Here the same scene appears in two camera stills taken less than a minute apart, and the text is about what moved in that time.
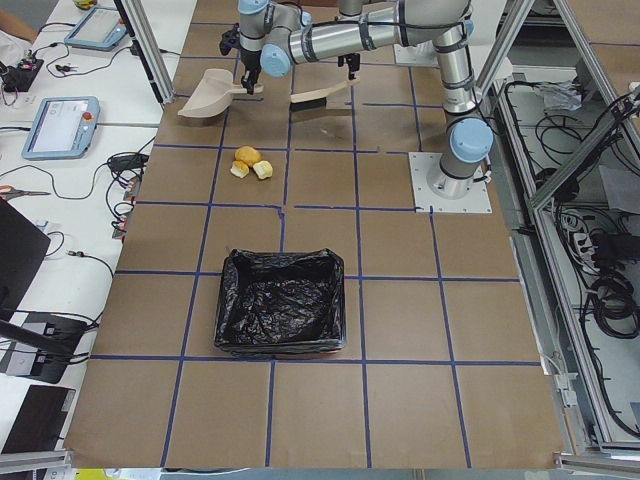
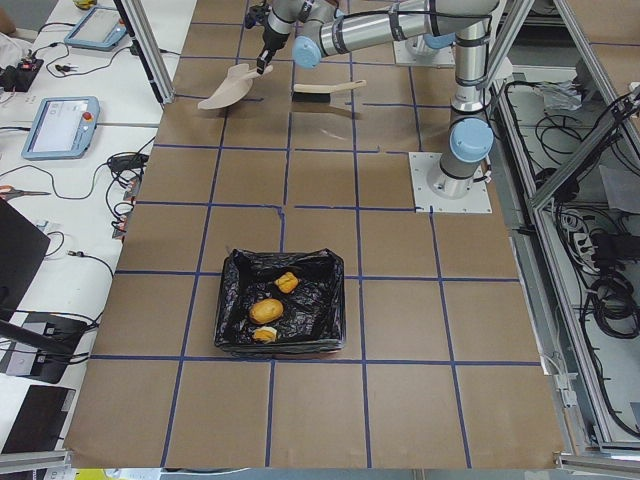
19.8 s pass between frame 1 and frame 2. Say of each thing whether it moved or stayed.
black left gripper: moved
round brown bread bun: moved
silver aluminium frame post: stayed
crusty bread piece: moved
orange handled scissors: stayed
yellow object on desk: stayed
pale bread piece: moved
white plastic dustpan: moved
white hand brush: moved
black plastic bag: stayed
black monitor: stayed
